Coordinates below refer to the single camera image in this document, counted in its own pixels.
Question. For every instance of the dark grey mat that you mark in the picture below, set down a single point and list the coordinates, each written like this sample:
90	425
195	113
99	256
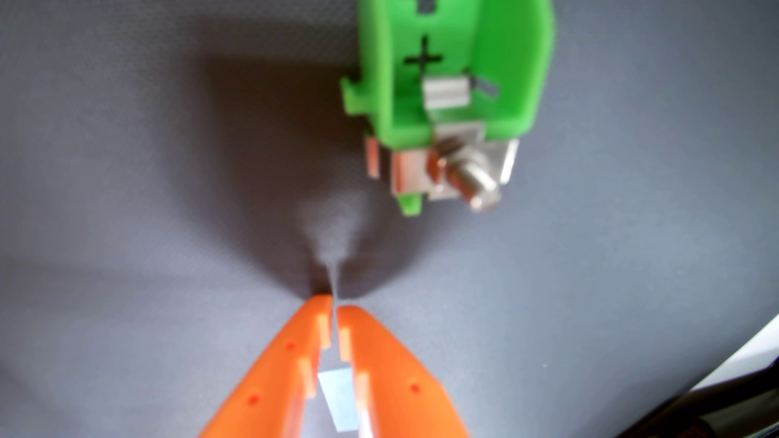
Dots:
122	182

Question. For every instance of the light blue tape marker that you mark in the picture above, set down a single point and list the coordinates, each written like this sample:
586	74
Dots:
338	395

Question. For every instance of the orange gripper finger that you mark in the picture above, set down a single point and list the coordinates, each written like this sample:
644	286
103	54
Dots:
274	377
395	395

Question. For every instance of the black device with mesh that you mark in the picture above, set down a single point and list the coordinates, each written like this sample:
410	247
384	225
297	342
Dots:
730	407

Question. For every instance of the green battery holder with bolt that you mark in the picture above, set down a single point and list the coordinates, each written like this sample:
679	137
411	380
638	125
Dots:
389	91

